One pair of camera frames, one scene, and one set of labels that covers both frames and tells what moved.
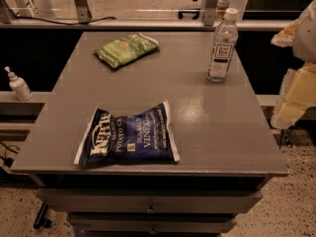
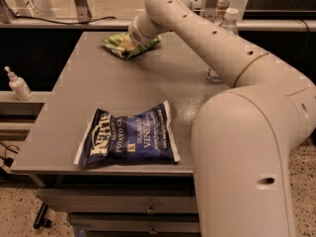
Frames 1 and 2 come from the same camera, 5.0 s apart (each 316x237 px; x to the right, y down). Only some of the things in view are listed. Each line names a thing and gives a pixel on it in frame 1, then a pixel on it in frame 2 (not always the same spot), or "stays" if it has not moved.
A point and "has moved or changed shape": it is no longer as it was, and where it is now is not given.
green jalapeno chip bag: (121, 50) has moved or changed shape
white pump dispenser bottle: (19, 86) stays
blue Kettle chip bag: (145, 136) stays
